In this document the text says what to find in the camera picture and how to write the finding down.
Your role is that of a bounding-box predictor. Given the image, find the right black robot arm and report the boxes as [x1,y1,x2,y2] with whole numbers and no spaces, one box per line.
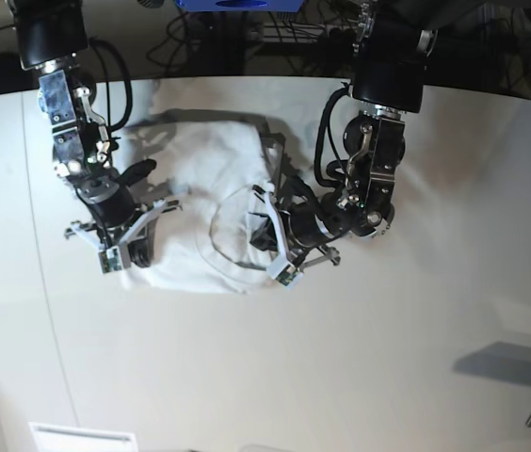
[8,1,165,273]

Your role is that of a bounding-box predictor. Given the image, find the blue box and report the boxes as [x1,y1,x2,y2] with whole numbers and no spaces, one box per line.
[175,0,303,13]

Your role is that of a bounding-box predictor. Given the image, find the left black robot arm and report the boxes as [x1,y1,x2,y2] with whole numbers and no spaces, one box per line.
[250,1,436,252]

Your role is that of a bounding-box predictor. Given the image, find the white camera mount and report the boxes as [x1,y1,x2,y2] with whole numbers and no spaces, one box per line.
[252,186,341,288]
[64,198,183,274]

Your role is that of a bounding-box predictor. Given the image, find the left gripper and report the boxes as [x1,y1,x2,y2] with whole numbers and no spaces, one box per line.
[248,197,355,252]

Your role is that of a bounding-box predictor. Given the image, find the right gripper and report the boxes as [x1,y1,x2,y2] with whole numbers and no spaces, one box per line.
[78,159,157,268]

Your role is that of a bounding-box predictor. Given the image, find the white T-shirt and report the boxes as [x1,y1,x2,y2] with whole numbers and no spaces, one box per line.
[116,121,282,294]

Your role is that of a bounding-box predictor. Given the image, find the white paper sheet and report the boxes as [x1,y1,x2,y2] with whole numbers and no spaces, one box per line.
[29,422,139,452]

